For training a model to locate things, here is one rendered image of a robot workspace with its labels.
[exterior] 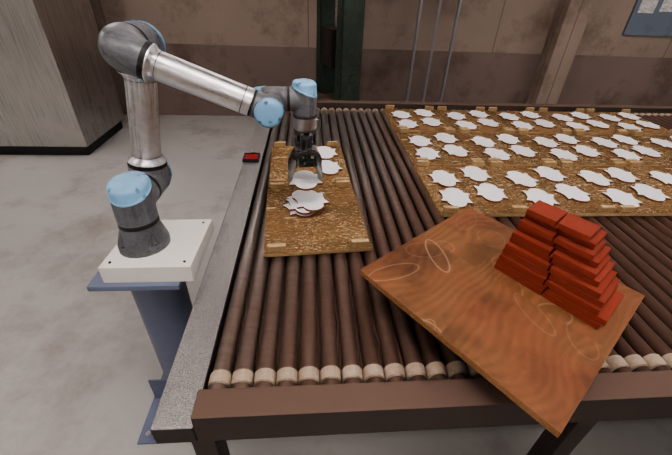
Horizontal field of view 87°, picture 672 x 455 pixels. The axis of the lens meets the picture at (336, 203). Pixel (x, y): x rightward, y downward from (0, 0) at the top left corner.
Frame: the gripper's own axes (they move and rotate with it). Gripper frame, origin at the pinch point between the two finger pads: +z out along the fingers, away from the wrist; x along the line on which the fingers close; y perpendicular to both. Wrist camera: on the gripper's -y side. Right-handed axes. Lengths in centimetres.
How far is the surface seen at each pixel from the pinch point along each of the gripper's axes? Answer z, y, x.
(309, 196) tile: 7.7, -0.4, 1.6
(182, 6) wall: -25, -384, -106
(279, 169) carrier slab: 11.8, -31.3, -8.6
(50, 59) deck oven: 10, -260, -202
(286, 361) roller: 13, 62, -11
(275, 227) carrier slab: 11.8, 12.1, -11.6
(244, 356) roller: 13, 60, -20
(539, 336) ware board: 1, 72, 44
